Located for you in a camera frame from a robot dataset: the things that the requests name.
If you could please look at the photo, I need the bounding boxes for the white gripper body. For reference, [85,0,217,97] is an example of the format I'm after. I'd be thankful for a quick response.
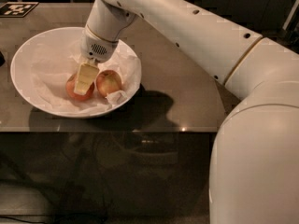
[80,27,118,63]

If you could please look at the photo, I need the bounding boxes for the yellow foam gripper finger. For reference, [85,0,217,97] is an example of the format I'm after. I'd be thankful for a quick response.
[74,63,99,95]

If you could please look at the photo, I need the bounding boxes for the red apple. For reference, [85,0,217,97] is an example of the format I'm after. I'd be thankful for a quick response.
[95,70,122,97]
[65,74,94,102]

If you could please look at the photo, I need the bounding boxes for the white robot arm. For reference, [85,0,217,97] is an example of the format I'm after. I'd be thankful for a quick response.
[81,0,299,224]

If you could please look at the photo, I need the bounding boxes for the white bowl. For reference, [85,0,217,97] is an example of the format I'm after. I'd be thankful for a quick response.
[9,26,143,119]

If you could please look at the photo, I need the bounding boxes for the white crumpled paper liner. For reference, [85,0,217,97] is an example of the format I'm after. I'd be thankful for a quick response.
[31,41,141,117]

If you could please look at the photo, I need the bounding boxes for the black white fiducial marker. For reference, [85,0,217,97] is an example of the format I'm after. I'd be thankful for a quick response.
[0,2,38,18]

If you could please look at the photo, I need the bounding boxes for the dark cabinet row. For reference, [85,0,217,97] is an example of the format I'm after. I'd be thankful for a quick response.
[186,0,295,32]

